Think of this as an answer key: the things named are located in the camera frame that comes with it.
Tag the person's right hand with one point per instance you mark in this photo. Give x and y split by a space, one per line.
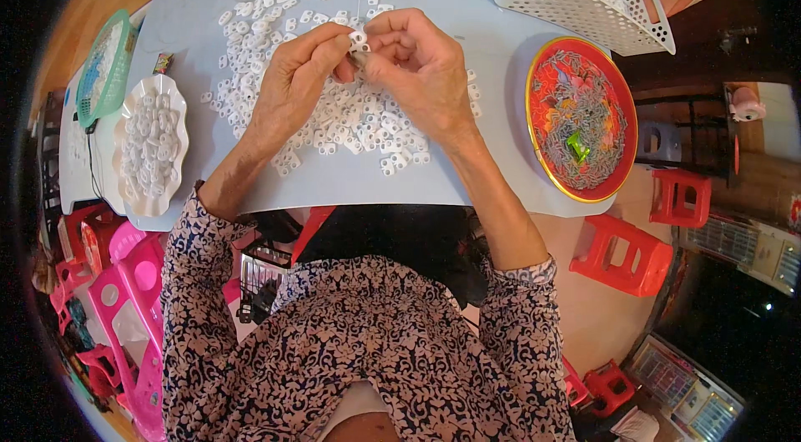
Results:
425 79

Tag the person's left hand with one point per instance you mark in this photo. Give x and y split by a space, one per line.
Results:
285 91

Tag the white plastic buckle piece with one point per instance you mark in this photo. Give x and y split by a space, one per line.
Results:
358 41

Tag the grey table mat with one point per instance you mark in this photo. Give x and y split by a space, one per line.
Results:
488 97

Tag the pile of white plastic parts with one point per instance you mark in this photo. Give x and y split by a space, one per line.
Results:
356 123

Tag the small colourful candy packet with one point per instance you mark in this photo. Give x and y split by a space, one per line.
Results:
162 63

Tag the red table leg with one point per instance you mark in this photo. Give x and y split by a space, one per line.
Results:
310 229

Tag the heap of assembled white buckles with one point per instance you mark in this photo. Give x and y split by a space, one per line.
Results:
150 144

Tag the heap of metal spring clips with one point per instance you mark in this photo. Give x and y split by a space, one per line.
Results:
582 123

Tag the person's legs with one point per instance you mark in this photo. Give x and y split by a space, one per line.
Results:
400 241

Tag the green foil wrapper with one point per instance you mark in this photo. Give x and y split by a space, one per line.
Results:
578 148

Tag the green plastic basket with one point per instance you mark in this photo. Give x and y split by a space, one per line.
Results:
103 69

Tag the white scalloped plate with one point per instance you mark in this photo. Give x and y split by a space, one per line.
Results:
128 191

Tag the red round tray gold rim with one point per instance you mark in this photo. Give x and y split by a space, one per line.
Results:
619 173

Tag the white flat tray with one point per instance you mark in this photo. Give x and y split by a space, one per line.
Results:
75 166

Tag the red plastic stool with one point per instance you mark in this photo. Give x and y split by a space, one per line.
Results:
594 254
610 389
663 201

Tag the grey plastic stool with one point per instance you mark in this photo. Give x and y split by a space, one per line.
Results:
666 141

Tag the person's body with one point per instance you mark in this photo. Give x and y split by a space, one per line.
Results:
375 354

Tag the pink toy figure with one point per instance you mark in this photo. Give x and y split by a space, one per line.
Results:
746 105

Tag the pink plastic stool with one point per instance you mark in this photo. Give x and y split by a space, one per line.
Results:
572 385

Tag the shelf of packed goods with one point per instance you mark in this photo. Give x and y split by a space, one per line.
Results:
738 248

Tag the carton of packed goods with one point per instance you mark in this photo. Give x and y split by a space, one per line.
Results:
682 385

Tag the white cloth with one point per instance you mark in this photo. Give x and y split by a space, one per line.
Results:
635 426

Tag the black metal frame table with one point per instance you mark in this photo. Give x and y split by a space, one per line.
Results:
694 123

